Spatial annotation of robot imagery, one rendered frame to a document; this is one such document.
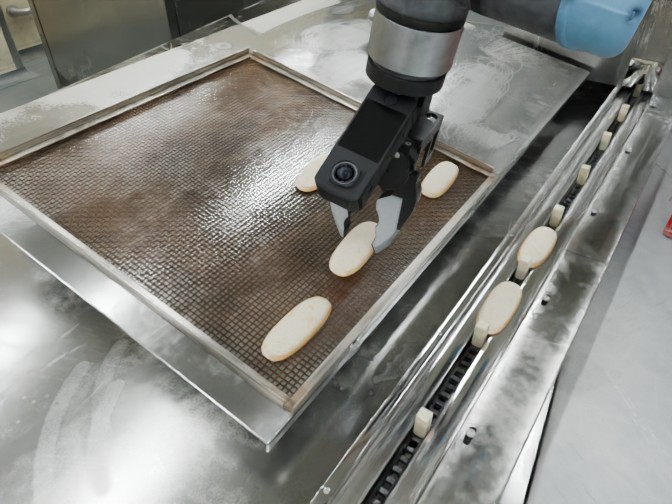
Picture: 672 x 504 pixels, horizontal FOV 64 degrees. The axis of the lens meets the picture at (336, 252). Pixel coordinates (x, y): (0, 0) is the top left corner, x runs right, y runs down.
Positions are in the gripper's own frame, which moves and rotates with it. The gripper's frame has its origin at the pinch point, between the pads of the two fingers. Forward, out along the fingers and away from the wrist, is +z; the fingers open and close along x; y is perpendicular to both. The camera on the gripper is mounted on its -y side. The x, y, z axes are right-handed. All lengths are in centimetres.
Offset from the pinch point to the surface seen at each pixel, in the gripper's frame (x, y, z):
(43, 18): 218, 125, 80
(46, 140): 44.3, -4.0, 4.6
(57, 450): 16.0, -30.7, 15.1
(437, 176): -2.1, 22.6, 4.0
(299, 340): -0.4, -12.7, 4.2
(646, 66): -25, 82, 1
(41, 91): 262, 144, 143
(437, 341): -12.5, -2.6, 6.6
